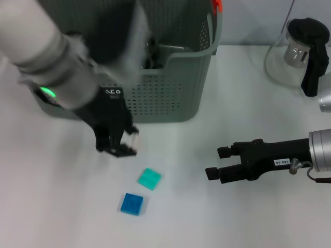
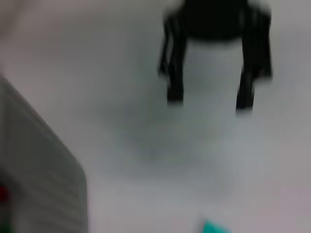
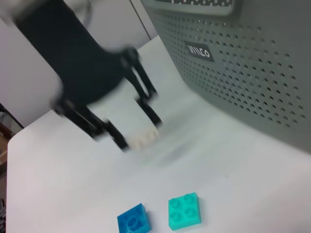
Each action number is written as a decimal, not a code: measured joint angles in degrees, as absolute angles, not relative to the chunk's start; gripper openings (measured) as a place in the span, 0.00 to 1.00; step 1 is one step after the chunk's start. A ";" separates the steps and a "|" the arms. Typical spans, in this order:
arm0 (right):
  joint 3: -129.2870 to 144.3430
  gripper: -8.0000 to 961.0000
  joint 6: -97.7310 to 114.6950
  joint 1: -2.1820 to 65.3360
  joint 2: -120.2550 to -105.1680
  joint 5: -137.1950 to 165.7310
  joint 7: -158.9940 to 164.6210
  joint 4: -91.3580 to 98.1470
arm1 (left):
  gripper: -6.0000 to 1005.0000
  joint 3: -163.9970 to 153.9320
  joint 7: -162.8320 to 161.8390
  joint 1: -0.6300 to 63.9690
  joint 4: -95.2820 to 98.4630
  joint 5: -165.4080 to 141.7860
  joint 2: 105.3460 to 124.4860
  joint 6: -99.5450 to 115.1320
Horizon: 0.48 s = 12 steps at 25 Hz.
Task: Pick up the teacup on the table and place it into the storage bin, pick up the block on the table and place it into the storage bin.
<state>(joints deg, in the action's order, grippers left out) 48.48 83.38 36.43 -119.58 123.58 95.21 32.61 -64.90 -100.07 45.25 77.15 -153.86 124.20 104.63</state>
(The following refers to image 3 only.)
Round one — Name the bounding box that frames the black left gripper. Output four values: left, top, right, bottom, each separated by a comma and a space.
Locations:
14, 0, 163, 152

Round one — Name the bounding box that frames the small white brick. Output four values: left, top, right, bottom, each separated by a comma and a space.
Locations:
127, 126, 160, 149

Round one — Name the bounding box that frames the teal square brick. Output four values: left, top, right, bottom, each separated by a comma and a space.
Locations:
168, 192, 202, 231

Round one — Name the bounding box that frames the grey perforated storage bin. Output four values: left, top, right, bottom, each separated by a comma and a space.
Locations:
140, 0, 311, 156

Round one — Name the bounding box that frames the blue flat square plate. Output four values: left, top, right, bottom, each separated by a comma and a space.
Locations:
117, 203, 151, 233

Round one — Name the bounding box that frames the black vertical pillar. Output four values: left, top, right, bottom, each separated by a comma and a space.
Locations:
0, 103, 25, 129

